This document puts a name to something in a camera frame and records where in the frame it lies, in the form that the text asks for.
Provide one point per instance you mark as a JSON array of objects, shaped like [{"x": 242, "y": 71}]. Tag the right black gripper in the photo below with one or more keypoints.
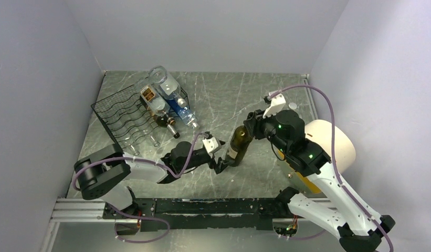
[{"x": 256, "y": 122}]

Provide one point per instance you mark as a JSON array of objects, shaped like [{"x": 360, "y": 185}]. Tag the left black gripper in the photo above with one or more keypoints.
[{"x": 219, "y": 167}]

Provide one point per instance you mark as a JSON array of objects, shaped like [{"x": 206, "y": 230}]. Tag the dark green wine bottle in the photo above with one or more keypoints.
[{"x": 238, "y": 146}]

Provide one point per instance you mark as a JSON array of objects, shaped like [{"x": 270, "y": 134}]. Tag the blue square bottle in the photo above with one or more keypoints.
[{"x": 185, "y": 114}]

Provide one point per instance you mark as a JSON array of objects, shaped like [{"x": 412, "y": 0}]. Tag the brown label wine bottle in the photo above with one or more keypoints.
[{"x": 164, "y": 121}]

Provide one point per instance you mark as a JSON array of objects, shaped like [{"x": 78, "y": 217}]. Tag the clear gold label bottle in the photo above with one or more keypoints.
[{"x": 150, "y": 97}]

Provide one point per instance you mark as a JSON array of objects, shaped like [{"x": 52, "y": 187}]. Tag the tall clear bottle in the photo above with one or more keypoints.
[{"x": 130, "y": 133}]

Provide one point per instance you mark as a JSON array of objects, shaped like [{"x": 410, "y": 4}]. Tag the round clear silver-cap bottle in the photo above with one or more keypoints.
[{"x": 166, "y": 85}]

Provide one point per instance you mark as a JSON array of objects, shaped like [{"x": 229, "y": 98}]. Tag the black wire wine rack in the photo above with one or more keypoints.
[{"x": 124, "y": 102}]

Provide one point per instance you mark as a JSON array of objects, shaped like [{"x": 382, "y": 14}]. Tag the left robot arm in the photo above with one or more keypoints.
[{"x": 100, "y": 175}]

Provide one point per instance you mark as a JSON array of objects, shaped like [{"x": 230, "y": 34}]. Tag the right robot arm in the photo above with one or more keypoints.
[{"x": 355, "y": 224}]

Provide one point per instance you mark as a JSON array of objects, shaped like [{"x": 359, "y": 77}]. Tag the small clear capped bottle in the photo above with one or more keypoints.
[{"x": 293, "y": 106}]

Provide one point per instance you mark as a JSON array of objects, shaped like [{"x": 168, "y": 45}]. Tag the white orange cylinder container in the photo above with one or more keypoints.
[{"x": 319, "y": 131}]

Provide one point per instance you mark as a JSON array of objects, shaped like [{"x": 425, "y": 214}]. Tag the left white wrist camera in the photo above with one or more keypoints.
[{"x": 211, "y": 143}]

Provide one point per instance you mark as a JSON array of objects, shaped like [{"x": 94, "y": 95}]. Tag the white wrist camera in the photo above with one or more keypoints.
[
  {"x": 211, "y": 143},
  {"x": 276, "y": 104}
]

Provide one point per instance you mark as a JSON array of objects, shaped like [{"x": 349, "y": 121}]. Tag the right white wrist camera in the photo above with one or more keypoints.
[{"x": 276, "y": 104}]

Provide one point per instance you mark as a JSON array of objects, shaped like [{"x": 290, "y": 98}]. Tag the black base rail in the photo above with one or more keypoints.
[{"x": 258, "y": 213}]

